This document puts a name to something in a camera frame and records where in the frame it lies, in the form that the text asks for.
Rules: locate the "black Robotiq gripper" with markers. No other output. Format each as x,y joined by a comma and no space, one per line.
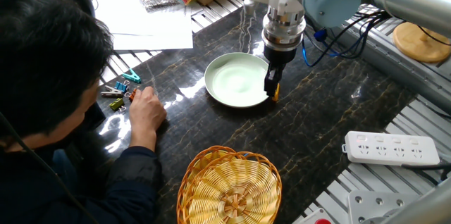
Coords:
280,56

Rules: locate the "yellow clothespin clamp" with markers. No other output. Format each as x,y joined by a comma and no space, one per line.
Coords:
277,96

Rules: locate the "pale green round plate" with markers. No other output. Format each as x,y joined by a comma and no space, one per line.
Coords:
232,83

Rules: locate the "dark-sleeved right forearm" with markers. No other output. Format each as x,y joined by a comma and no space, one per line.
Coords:
137,171

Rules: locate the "person's right hand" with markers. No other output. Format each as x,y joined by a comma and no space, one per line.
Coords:
148,115

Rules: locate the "yellow-orange wicker basket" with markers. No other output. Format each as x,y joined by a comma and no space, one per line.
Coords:
208,155

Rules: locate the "brown-rimmed wicker basket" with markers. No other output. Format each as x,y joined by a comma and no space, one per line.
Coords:
232,188

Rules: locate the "white power strip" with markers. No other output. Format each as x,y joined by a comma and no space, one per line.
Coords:
384,146

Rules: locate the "white paper stack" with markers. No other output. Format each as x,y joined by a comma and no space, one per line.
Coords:
148,19

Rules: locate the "orange binder clip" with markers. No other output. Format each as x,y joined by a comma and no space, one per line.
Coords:
134,95

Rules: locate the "teal clothespin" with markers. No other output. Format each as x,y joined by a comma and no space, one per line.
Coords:
133,76

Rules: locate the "wooden stand with round base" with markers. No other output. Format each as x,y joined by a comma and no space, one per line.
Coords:
419,46

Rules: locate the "blue binder clip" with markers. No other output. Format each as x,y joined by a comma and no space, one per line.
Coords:
120,86

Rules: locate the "yellow-green binder clip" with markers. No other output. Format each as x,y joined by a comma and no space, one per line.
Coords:
116,104

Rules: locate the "grey clothespin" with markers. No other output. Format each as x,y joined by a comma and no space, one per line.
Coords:
112,93

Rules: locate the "black-haired person's head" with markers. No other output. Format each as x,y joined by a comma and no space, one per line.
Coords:
46,58

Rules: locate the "dark blue jacket torso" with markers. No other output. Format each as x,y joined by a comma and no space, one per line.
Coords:
35,188

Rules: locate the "grey aluminium frame beam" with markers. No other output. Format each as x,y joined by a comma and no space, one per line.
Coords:
387,62

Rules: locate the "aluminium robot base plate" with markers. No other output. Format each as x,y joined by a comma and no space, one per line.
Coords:
370,210

